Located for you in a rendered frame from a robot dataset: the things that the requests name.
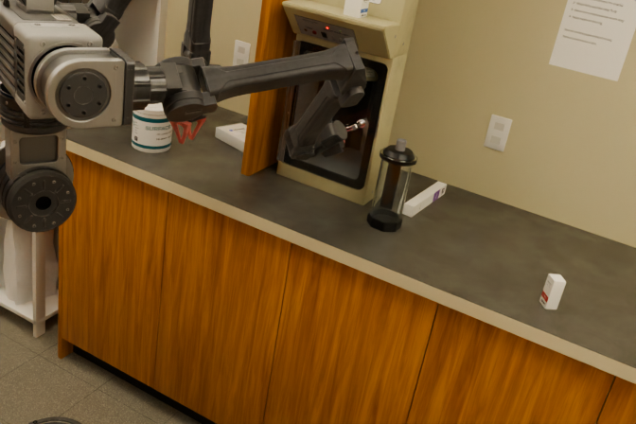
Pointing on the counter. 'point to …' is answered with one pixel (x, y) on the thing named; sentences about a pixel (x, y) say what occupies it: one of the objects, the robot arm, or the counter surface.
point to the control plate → (324, 29)
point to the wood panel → (279, 26)
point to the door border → (288, 109)
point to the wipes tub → (151, 130)
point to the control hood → (387, 35)
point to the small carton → (356, 4)
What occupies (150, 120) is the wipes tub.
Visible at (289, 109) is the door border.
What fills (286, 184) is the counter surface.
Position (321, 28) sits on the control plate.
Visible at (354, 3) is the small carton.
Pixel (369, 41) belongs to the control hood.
